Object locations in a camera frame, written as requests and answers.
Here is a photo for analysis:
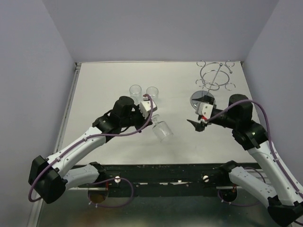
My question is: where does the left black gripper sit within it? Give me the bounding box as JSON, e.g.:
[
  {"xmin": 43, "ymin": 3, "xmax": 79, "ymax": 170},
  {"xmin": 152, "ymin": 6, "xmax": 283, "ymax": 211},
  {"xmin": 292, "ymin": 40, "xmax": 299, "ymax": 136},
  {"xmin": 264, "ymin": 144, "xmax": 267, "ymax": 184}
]
[{"xmin": 120, "ymin": 104, "xmax": 153, "ymax": 133}]

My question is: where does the clear wine glass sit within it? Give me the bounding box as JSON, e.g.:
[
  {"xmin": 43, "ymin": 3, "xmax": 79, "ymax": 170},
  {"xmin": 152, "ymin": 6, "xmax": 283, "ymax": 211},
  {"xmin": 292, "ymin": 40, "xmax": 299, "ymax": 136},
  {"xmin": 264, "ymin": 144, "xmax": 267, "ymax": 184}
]
[
  {"xmin": 151, "ymin": 114, "xmax": 173, "ymax": 142},
  {"xmin": 129, "ymin": 84, "xmax": 143, "ymax": 105},
  {"xmin": 146, "ymin": 87, "xmax": 159, "ymax": 104}
]

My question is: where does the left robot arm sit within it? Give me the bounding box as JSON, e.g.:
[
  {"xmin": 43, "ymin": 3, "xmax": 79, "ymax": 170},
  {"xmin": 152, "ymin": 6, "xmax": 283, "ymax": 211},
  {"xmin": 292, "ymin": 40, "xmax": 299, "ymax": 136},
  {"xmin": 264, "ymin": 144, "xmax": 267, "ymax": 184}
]
[{"xmin": 28, "ymin": 94, "xmax": 157, "ymax": 204}]

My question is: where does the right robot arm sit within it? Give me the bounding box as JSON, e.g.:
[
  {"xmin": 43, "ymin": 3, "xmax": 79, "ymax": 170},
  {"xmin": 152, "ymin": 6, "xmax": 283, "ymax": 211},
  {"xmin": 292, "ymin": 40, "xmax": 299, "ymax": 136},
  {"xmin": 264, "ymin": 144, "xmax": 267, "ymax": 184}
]
[{"xmin": 190, "ymin": 94, "xmax": 303, "ymax": 227}]

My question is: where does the chrome wine glass rack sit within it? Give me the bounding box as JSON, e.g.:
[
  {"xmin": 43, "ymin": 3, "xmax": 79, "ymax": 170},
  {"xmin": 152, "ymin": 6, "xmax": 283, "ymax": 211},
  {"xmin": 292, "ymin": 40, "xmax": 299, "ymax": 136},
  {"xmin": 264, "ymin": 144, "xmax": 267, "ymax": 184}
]
[{"xmin": 190, "ymin": 60, "xmax": 236, "ymax": 109}]

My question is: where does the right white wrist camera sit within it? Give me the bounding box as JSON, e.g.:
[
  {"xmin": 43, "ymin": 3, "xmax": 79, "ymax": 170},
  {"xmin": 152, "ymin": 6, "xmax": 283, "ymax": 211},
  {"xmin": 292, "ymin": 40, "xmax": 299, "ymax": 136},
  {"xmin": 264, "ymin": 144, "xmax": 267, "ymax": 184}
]
[{"xmin": 196, "ymin": 102, "xmax": 214, "ymax": 122}]

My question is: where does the aluminium frame profile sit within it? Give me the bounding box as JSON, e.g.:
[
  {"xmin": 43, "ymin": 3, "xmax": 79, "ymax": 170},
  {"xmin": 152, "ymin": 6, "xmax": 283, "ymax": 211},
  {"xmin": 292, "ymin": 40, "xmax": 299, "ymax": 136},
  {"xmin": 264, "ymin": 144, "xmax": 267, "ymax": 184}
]
[{"xmin": 35, "ymin": 61, "xmax": 109, "ymax": 227}]

